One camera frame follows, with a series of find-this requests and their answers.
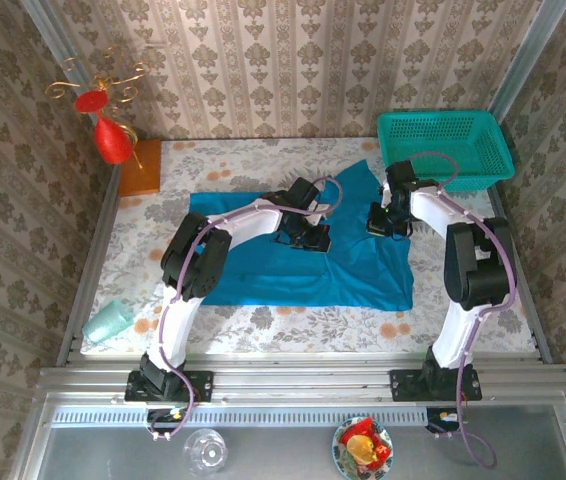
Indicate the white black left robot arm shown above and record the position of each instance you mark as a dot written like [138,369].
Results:
[193,260]

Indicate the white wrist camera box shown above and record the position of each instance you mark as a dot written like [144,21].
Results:
[321,205]
[386,192]

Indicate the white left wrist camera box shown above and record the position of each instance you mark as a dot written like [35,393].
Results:
[321,205]

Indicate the orange wooden block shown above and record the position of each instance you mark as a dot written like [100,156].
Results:
[142,170]

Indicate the aluminium frame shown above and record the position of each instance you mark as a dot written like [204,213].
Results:
[303,380]

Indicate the teal plastic basket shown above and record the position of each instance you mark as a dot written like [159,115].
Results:
[443,145]

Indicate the clear plastic cup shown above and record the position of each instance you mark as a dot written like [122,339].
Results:
[205,452]

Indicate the floral table cover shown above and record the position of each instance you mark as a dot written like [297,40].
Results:
[288,330]

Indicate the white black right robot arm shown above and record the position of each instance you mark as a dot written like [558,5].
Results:
[478,265]

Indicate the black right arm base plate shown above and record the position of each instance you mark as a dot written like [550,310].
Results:
[405,386]

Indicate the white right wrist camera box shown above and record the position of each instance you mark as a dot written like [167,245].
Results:
[386,192]

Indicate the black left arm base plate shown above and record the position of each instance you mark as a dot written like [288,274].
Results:
[198,386]

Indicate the red yellow snack packets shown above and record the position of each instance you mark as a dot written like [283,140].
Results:
[365,442]

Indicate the blue t-shirt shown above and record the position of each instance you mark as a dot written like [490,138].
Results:
[363,270]

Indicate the pale green cup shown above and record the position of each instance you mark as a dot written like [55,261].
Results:
[108,320]

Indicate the patterned plate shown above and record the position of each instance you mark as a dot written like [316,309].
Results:
[337,450]

